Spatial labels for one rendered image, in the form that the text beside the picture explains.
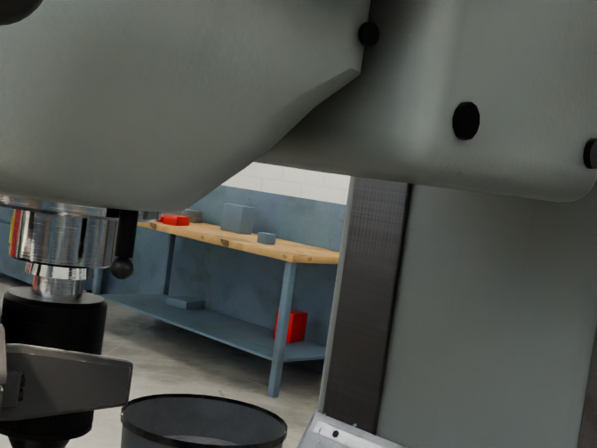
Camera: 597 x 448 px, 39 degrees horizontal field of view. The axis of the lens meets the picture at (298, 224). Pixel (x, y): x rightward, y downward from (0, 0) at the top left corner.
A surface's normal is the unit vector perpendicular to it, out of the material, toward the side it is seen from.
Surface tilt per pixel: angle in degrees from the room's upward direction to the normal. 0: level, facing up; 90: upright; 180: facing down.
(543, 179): 117
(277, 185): 90
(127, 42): 109
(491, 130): 90
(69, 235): 90
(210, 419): 86
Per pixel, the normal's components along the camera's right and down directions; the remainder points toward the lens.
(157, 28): 0.62, 0.44
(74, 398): 0.49, 0.11
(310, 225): -0.70, -0.06
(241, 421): -0.42, -0.07
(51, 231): 0.06, 0.06
